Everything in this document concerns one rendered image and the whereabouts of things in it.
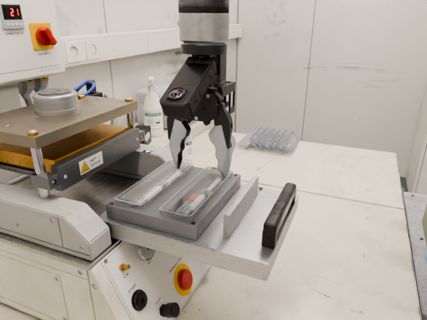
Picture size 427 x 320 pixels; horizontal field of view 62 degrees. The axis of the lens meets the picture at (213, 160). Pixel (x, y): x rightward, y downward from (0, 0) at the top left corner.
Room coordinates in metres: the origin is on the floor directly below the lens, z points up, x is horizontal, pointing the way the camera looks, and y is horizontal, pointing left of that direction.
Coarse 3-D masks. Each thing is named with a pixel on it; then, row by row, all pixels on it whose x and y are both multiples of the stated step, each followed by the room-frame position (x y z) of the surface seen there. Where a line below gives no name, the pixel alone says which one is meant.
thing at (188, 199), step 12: (216, 168) 0.64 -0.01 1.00; (192, 180) 0.58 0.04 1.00; (204, 180) 0.58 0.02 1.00; (216, 180) 0.58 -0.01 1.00; (180, 192) 0.53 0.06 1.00; (192, 192) 0.53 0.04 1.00; (204, 192) 0.53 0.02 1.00; (168, 204) 0.49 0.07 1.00; (180, 204) 0.49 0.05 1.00; (192, 204) 0.49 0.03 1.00
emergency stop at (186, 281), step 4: (180, 272) 0.57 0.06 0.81; (184, 272) 0.57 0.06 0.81; (188, 272) 0.58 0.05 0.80; (180, 276) 0.56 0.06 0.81; (184, 276) 0.56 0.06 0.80; (188, 276) 0.57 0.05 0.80; (180, 280) 0.55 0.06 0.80; (184, 280) 0.56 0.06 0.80; (188, 280) 0.57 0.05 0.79; (192, 280) 0.57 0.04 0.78; (180, 284) 0.55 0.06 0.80; (184, 284) 0.55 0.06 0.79; (188, 284) 0.56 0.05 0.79; (184, 288) 0.55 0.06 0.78; (188, 288) 0.56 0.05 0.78
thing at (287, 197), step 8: (288, 184) 0.55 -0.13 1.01; (288, 192) 0.52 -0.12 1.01; (280, 200) 0.50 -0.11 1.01; (288, 200) 0.50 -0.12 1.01; (272, 208) 0.48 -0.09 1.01; (280, 208) 0.47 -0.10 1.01; (288, 208) 0.50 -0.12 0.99; (272, 216) 0.45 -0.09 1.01; (280, 216) 0.45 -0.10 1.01; (264, 224) 0.43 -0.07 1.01; (272, 224) 0.43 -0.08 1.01; (280, 224) 0.45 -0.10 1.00; (264, 232) 0.43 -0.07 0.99; (272, 232) 0.43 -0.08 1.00; (264, 240) 0.43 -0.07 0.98; (272, 240) 0.42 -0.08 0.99; (272, 248) 0.42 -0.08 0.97
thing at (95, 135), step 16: (96, 128) 0.72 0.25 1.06; (112, 128) 0.72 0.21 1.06; (0, 144) 0.62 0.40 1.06; (64, 144) 0.62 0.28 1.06; (80, 144) 0.62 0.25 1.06; (96, 144) 0.64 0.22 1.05; (0, 160) 0.60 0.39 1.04; (16, 160) 0.58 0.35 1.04; (32, 160) 0.56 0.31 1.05; (48, 160) 0.55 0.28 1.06
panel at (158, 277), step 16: (112, 256) 0.48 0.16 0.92; (128, 256) 0.50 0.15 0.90; (160, 256) 0.55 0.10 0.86; (176, 256) 0.59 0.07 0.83; (112, 272) 0.46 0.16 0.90; (128, 272) 0.48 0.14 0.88; (144, 272) 0.51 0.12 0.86; (160, 272) 0.53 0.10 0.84; (176, 272) 0.56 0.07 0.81; (192, 272) 0.60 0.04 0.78; (128, 288) 0.47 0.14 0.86; (144, 288) 0.49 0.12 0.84; (160, 288) 0.51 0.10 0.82; (176, 288) 0.54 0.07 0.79; (192, 288) 0.57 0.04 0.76; (128, 304) 0.45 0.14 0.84; (160, 304) 0.50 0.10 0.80
